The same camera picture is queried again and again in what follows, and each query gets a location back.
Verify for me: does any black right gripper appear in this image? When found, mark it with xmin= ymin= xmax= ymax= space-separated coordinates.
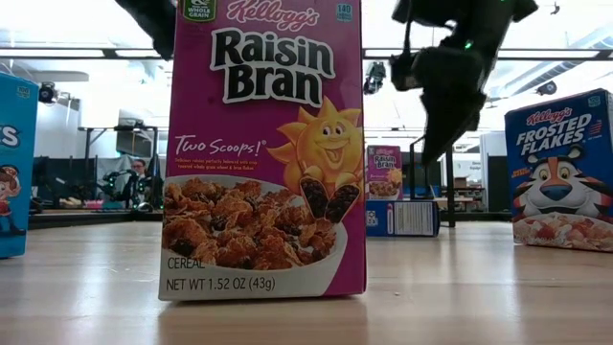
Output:
xmin=414 ymin=28 xmax=499 ymax=167

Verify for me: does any magenta Raisin Bran box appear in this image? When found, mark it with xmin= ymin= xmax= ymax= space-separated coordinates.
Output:
xmin=157 ymin=0 xmax=369 ymax=302
xmin=366 ymin=145 xmax=403 ymax=202

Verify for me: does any dark blue Frosted Flakes box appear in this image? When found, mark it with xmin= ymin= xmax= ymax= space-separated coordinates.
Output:
xmin=504 ymin=87 xmax=613 ymax=254
xmin=365 ymin=198 xmax=441 ymax=239

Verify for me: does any light blue Rice Krispies box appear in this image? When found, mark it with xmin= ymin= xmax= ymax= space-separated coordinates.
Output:
xmin=0 ymin=71 xmax=40 ymax=260

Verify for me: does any black partition panel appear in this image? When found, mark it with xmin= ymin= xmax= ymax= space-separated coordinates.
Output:
xmin=31 ymin=156 xmax=100 ymax=208
xmin=486 ymin=153 xmax=510 ymax=213

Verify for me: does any person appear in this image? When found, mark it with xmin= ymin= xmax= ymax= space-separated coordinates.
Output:
xmin=126 ymin=157 xmax=154 ymax=210

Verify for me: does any dark monitor screen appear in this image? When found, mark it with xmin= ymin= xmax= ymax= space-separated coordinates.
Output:
xmin=116 ymin=129 xmax=155 ymax=158

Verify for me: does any grey cloth cover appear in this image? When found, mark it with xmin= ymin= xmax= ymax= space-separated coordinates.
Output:
xmin=95 ymin=153 xmax=140 ymax=193

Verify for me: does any black horizontal rig beam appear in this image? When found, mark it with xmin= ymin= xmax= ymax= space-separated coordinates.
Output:
xmin=0 ymin=46 xmax=613 ymax=61

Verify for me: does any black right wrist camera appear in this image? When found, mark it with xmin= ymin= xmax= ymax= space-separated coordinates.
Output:
xmin=389 ymin=51 xmax=419 ymax=93

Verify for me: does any black wire shelf rack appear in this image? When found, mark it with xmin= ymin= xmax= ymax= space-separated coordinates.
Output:
xmin=408 ymin=136 xmax=456 ymax=229

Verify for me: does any black rig camera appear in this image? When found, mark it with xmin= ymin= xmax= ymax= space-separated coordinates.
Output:
xmin=362 ymin=60 xmax=387 ymax=96

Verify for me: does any silver ventilation duct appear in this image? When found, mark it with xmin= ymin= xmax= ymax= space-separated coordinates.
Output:
xmin=507 ymin=26 xmax=613 ymax=97

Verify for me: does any black aluminium table frame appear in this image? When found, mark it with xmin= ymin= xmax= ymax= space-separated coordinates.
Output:
xmin=27 ymin=208 xmax=513 ymax=230

